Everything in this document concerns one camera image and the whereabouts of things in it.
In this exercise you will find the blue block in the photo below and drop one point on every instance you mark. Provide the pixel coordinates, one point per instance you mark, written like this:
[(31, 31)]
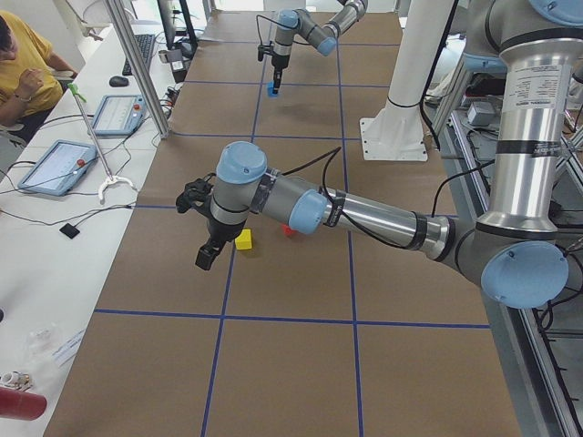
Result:
[(272, 90)]

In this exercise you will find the yellow block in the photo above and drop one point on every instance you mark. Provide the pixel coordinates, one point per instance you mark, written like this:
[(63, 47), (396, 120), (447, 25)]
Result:
[(244, 240)]

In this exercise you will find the red block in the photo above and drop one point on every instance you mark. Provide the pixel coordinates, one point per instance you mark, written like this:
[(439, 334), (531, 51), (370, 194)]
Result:
[(288, 231)]

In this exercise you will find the small black square pad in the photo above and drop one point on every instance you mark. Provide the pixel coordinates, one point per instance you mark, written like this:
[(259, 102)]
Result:
[(69, 230)]

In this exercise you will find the black computer mouse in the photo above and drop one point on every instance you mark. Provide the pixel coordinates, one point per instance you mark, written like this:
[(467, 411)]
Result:
[(118, 81)]

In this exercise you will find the upper blue teach pendant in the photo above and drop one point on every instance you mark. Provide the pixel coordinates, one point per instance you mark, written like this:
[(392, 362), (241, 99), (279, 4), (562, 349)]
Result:
[(119, 115)]

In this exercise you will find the blue teach pendant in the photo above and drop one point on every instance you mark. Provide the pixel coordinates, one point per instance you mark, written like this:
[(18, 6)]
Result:
[(59, 169), (119, 115)]

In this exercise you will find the lower blue teach pendant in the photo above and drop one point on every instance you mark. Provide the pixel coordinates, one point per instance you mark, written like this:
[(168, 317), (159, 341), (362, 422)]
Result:
[(59, 169)]

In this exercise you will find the red cylinder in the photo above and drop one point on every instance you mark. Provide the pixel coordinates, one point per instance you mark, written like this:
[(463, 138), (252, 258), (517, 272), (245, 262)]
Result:
[(21, 405)]

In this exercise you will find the person in yellow shirt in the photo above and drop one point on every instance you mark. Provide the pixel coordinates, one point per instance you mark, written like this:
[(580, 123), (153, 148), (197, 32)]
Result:
[(29, 89)]

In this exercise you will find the white pedestal column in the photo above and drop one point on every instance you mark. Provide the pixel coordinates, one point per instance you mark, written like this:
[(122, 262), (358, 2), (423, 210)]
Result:
[(396, 133)]

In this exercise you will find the aluminium frame post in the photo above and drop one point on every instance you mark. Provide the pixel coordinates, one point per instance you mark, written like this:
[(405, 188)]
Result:
[(140, 72)]

